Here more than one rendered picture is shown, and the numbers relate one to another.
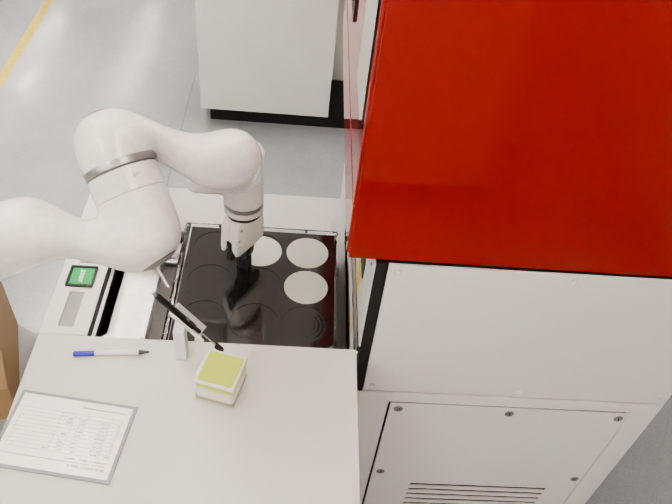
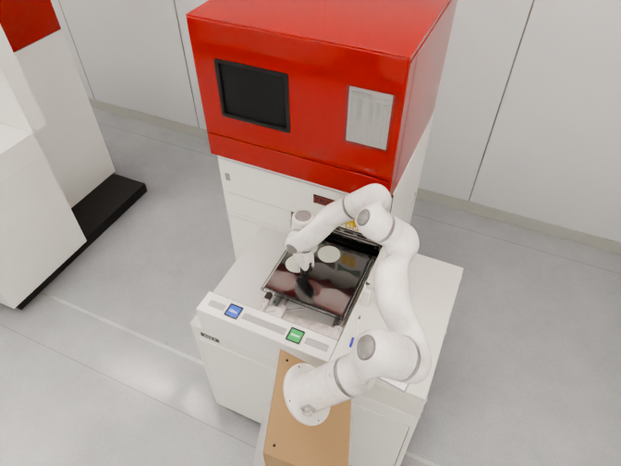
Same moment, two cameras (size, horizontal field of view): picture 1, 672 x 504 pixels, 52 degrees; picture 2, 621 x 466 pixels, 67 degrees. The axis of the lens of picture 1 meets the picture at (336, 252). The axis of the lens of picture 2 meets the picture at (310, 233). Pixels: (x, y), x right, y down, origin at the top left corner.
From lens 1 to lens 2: 142 cm
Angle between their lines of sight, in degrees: 41
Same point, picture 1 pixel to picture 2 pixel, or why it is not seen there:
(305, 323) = (350, 261)
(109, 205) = (402, 235)
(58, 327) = (327, 351)
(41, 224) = (404, 260)
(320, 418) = (415, 265)
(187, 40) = not seen: outside the picture
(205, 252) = (286, 286)
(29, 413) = not seen: hidden behind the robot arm
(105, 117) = (376, 210)
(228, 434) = (414, 298)
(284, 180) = (118, 288)
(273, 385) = not seen: hidden behind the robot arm
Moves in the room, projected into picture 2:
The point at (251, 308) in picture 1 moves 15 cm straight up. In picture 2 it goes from (334, 277) to (334, 254)
